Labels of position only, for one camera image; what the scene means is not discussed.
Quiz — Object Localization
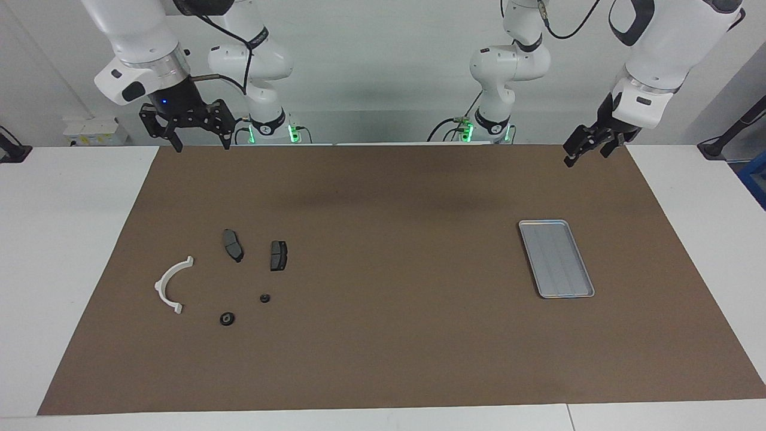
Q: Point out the black left base cable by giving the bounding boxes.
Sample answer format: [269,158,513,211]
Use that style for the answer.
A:
[427,90,484,142]

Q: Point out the white box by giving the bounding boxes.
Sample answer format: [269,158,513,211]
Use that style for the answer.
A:
[63,117,120,136]

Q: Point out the white power strip yellow labels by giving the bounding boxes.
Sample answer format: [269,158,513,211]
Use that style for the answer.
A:
[69,133,130,147]

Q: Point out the dark rounded brake pad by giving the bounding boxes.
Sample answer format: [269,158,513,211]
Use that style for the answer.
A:
[222,229,245,263]

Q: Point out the silver metal tray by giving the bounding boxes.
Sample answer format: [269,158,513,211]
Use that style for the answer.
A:
[518,220,595,299]

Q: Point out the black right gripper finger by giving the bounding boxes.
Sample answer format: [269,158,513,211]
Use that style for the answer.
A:
[209,99,236,150]
[139,104,183,153]

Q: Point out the brown table mat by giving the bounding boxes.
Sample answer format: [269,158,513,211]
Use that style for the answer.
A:
[37,144,766,416]

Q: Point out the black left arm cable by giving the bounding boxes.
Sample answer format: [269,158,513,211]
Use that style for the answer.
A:
[539,0,602,40]

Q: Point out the black angled stand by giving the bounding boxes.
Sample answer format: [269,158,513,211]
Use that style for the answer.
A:
[697,96,766,161]

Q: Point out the black table clamp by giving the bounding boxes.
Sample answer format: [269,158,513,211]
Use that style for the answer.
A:
[0,126,32,163]

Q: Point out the blue crate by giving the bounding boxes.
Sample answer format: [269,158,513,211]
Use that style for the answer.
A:
[737,150,766,210]

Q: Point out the white curved plastic bracket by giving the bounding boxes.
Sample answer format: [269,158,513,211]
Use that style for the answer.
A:
[154,256,194,315]

